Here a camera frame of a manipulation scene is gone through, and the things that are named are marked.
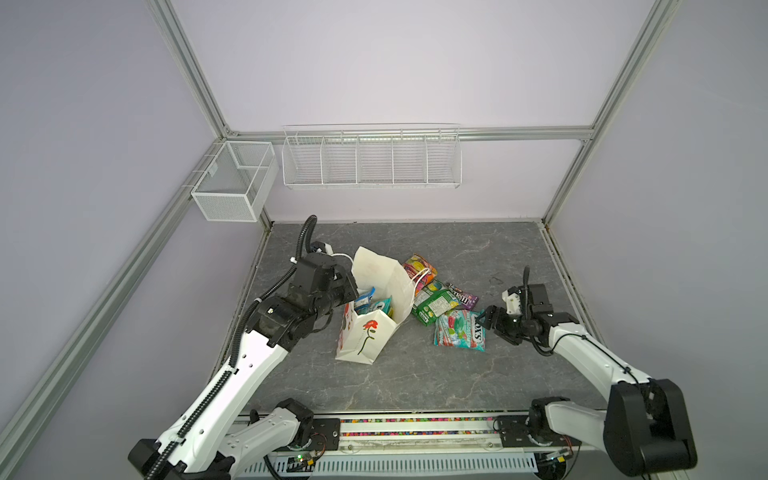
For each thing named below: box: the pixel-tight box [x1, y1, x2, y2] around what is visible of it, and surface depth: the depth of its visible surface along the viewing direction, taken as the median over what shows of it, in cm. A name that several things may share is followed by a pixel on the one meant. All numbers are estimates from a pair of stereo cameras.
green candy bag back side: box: [412, 287, 460, 327], surface depth 95 cm
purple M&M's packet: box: [445, 282, 479, 311], surface depth 98 cm
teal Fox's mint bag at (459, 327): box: [433, 308, 486, 352], surface depth 90 cm
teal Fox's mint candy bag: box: [357, 295, 394, 317], surface depth 88 cm
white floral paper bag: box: [335, 247, 430, 365], surface depth 80 cm
